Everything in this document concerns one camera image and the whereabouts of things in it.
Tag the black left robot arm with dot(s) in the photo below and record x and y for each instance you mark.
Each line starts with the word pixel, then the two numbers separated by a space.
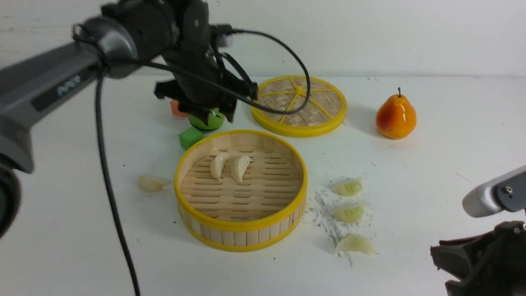
pixel 111 45

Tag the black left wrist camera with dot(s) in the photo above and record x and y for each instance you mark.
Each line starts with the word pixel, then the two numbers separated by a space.
pixel 221 35

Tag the white dumpling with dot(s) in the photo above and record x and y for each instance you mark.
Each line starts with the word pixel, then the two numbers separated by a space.
pixel 239 167
pixel 151 184
pixel 217 165

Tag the green foam cube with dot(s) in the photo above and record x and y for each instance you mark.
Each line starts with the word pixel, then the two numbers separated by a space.
pixel 189 137

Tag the orange toy pear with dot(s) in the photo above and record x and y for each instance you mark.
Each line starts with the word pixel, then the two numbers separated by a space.
pixel 396 118

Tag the orange foam cube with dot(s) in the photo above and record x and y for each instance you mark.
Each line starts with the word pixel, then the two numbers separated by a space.
pixel 175 109

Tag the bamboo steamer lid yellow rim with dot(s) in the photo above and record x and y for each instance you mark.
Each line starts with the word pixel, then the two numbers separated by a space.
pixel 324 112

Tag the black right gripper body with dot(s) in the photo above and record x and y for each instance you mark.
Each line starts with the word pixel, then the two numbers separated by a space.
pixel 491 264

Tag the bamboo steamer tray yellow rim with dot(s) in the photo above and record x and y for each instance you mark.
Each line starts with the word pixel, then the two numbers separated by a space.
pixel 247 216

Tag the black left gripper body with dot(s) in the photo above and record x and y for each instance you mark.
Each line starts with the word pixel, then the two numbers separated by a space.
pixel 197 98

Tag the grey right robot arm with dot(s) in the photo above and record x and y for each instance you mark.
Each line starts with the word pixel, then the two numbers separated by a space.
pixel 504 193

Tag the green dumpling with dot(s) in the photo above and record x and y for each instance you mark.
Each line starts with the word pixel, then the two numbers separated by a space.
pixel 355 243
pixel 348 188
pixel 349 214

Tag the green toy watermelon ball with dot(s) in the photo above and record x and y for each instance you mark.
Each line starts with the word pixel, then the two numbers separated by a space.
pixel 214 122

